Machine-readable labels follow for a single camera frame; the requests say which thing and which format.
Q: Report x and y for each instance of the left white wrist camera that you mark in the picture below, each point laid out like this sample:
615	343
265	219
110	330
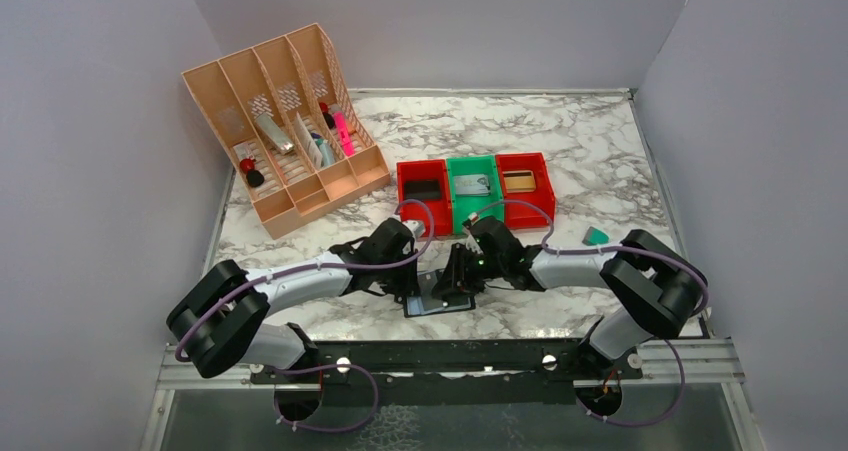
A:
416	227

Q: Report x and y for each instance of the silver card in bin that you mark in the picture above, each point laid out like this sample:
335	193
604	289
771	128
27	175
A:
471	185

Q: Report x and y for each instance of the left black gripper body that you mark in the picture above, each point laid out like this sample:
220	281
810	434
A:
396	279

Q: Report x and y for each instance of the teal eraser block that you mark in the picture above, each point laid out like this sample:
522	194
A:
595	237

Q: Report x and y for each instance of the pink highlighter marker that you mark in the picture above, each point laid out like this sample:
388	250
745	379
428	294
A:
343	133

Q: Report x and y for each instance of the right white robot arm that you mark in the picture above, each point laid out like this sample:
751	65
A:
657	289

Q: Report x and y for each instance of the black VIP credit card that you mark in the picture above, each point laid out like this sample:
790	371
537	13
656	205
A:
423	190

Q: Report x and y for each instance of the black leather card holder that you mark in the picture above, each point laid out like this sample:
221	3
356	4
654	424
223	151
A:
427	304

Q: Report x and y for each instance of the right red bin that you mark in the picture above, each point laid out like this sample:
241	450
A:
518	216

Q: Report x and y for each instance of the left red bin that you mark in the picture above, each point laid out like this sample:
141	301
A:
441	211

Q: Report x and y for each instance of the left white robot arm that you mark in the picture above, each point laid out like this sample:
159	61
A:
221	321

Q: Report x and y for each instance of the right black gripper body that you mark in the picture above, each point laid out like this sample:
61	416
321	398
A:
471	268

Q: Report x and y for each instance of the red bin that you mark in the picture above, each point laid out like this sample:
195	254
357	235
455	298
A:
518	216
441	211

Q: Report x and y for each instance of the white paper pad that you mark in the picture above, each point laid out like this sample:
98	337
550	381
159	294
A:
307	142

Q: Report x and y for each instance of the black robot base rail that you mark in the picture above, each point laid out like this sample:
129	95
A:
442	372

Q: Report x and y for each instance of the green bin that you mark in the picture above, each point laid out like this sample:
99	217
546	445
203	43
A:
463	206

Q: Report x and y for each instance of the aluminium frame rail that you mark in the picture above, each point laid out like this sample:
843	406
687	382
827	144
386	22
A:
693	361

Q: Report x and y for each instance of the gold card in bin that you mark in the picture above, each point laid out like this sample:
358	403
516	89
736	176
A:
519	181

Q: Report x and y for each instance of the silver stapler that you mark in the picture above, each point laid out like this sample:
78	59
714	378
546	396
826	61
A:
277	136

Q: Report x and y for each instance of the peach desk file organizer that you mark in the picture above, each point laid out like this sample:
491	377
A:
298	72

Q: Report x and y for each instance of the red and black stamp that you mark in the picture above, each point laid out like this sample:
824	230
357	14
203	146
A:
253	177

